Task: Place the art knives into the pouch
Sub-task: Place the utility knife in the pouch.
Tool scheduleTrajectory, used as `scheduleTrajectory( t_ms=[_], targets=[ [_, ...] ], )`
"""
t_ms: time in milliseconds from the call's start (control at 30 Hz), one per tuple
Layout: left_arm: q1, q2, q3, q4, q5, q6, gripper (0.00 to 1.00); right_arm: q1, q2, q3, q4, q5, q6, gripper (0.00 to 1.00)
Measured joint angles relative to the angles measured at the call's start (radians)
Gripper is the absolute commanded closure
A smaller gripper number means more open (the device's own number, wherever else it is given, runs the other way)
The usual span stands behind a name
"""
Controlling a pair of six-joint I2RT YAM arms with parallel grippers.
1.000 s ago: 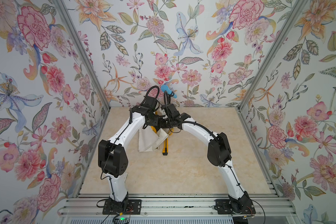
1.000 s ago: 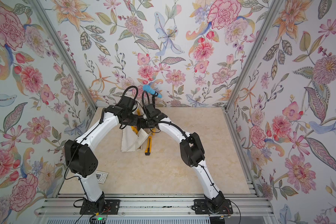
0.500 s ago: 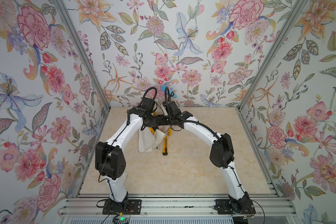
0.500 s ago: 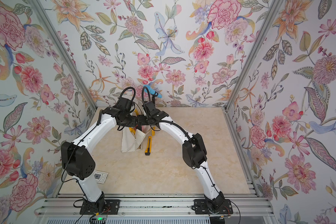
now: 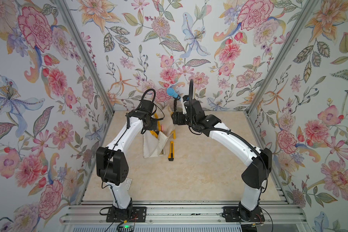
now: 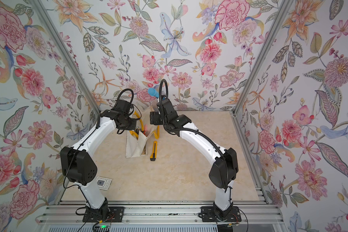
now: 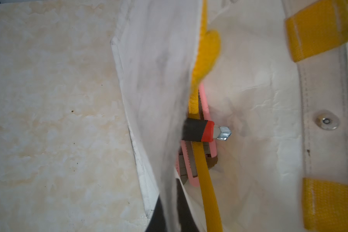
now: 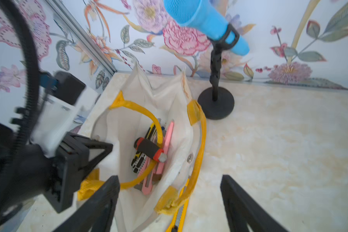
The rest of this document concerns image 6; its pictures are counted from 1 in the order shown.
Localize aluminium front rail frame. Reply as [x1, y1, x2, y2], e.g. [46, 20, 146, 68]
[35, 201, 287, 232]

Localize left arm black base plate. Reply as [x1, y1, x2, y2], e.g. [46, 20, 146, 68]
[81, 206, 125, 223]

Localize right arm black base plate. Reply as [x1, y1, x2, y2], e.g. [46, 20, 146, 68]
[197, 206, 242, 223]

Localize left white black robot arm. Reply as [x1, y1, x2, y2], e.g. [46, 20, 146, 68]
[60, 100, 137, 219]

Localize white canvas pouch yellow handles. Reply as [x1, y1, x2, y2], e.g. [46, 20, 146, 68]
[125, 108, 160, 158]

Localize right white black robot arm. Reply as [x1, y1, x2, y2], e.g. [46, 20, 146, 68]
[150, 98, 239, 221]

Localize white QR code card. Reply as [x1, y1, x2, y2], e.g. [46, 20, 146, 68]
[96, 177, 112, 191]

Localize blue microphone on black stand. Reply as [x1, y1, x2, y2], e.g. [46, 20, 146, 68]
[148, 88, 160, 98]

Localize yellow black utility knife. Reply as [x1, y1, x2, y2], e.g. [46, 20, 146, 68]
[150, 141, 158, 161]

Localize pink utility knife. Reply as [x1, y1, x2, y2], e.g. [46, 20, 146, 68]
[143, 124, 148, 136]

